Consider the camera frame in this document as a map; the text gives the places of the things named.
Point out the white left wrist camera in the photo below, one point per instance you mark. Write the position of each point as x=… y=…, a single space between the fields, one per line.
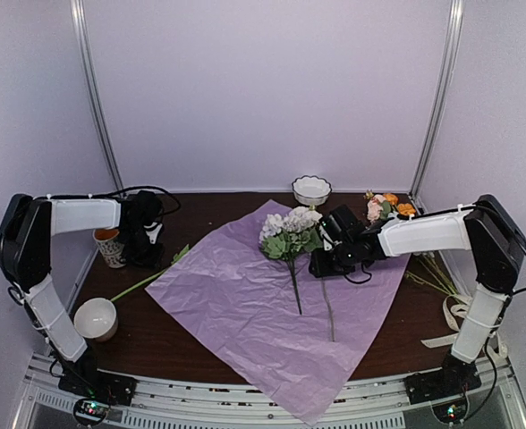
x=153 y=231

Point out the aluminium front rail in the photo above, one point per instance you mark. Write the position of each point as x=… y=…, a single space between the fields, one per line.
x=372 y=403

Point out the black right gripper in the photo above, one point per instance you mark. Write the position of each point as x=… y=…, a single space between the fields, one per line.
x=323 y=269

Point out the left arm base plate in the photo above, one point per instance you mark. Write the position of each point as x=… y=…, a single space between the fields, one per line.
x=111 y=389

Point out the round circuit board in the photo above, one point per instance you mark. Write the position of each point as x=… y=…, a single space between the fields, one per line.
x=450 y=412
x=88 y=411

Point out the white scalloped bowl black rim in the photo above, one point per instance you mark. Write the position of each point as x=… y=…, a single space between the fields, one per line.
x=311 y=190

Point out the pink flower bunch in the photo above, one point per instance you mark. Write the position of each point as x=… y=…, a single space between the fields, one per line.
x=378 y=206

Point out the aluminium left corner post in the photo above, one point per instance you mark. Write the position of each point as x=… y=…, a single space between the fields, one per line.
x=95 y=104

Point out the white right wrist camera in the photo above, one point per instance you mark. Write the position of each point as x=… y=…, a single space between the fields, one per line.
x=328 y=243

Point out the orange flower stem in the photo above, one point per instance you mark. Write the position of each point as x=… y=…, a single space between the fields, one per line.
x=397 y=238

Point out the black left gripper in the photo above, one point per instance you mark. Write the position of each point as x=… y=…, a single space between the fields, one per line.
x=154 y=260

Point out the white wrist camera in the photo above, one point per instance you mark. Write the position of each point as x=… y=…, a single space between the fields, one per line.
x=328 y=243
x=153 y=231

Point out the right round circuit board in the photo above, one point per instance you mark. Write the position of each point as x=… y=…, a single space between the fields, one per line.
x=450 y=412

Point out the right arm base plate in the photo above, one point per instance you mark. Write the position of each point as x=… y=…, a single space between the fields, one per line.
x=444 y=382

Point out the white small blossom stem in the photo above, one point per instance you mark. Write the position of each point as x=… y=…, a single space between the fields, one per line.
x=176 y=258

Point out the blue flower bunch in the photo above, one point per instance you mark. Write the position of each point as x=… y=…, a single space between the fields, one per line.
x=330 y=312

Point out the left round circuit board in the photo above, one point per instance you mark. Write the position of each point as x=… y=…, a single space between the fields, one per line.
x=88 y=411

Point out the white purple flower bunch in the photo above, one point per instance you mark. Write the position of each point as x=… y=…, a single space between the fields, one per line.
x=286 y=237

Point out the cream ribbon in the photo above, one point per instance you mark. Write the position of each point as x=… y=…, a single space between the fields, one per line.
x=460 y=326

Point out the patterned mug yellow inside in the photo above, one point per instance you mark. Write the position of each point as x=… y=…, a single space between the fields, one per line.
x=110 y=247

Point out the purple tissue paper sheet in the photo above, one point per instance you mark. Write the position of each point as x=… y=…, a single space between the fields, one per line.
x=241 y=306

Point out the aluminium corner post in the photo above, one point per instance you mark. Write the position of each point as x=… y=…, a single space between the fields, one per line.
x=445 y=76
x=95 y=104

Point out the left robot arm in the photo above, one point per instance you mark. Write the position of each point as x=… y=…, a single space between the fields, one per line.
x=26 y=232

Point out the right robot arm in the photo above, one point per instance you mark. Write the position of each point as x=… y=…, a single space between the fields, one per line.
x=482 y=247

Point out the aluminium right corner post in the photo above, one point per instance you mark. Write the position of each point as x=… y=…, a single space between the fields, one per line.
x=445 y=76

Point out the plain white round bowl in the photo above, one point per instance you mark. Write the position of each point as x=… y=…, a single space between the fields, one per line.
x=96 y=319

